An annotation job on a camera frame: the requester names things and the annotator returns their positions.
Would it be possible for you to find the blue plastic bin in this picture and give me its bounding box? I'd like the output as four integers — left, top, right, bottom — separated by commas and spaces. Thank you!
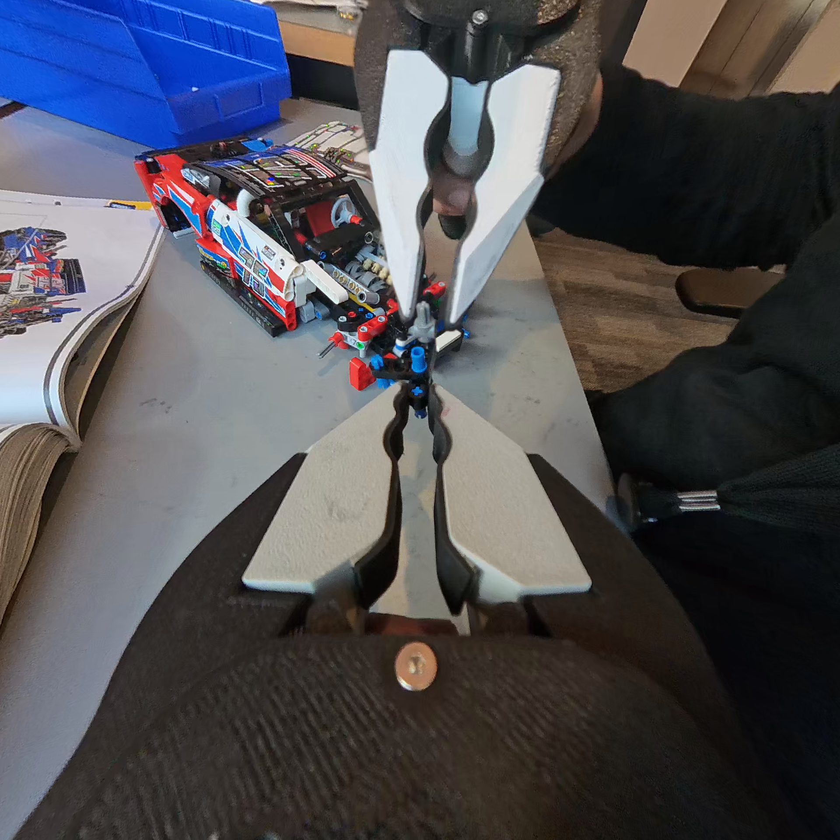
0, 0, 292, 149

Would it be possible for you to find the person's black clothing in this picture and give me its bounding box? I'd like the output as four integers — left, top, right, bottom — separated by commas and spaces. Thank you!
587, 217, 840, 840

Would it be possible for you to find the person's right forearm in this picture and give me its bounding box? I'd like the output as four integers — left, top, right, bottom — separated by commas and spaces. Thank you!
532, 66, 840, 271

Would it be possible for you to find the person's right hand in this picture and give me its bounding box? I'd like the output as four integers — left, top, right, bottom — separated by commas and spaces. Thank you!
430, 174, 479, 221

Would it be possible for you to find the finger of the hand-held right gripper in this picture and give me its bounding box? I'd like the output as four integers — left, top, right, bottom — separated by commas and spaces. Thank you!
367, 49, 454, 326
448, 62, 563, 329

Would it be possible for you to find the black lanyard with badge reel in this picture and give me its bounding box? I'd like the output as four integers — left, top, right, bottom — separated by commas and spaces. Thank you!
616, 472, 840, 527

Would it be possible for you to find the toy brick race car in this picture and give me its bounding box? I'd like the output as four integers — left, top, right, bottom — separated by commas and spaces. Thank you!
134, 134, 475, 395

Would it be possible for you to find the grey desk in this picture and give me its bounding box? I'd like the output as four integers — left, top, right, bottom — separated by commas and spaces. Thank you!
0, 95, 618, 828

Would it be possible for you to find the holographic sticker sheet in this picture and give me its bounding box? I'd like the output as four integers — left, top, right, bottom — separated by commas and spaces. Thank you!
287, 121, 373, 183

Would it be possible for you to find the open building instruction book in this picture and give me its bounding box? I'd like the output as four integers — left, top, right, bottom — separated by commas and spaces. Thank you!
0, 189, 166, 621

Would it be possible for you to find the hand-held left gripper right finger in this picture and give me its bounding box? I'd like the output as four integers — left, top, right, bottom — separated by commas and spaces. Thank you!
432, 386, 593, 616

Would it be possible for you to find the black connector with blue pin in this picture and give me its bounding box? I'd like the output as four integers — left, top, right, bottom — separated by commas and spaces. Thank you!
398, 346, 437, 420

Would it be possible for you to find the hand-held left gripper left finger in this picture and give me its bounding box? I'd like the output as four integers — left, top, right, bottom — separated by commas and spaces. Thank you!
241, 386, 404, 610

